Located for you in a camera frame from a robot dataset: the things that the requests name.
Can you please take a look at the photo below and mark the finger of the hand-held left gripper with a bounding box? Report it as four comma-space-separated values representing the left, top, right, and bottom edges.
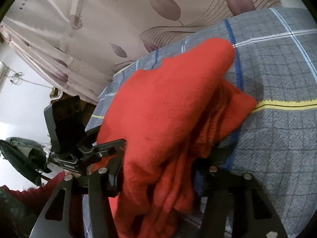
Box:
91, 138, 127, 158
85, 125, 101, 140

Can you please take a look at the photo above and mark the grey plaid blanket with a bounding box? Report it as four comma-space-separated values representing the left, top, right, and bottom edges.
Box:
83, 7, 317, 238

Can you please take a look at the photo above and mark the floral patterned object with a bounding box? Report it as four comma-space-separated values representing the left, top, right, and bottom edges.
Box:
50, 87, 63, 105

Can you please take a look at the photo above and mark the red knit garment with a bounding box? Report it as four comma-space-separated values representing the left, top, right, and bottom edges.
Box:
95, 38, 258, 238

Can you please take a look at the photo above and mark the person's left forearm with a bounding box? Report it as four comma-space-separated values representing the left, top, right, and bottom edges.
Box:
0, 172, 67, 205

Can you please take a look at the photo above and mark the dark green jacket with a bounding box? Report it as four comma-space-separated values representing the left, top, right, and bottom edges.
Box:
0, 137, 53, 186

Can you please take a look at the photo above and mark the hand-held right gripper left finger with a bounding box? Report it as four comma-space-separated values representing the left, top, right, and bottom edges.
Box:
30, 164, 124, 238

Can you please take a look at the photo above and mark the thin wall cord with hook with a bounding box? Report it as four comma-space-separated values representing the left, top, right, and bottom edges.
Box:
9, 71, 53, 89

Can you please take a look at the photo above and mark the beige leaf print curtain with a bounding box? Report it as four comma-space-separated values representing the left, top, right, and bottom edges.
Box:
0, 0, 283, 106

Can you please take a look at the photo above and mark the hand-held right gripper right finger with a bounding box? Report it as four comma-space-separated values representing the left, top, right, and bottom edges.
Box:
193, 159, 288, 238

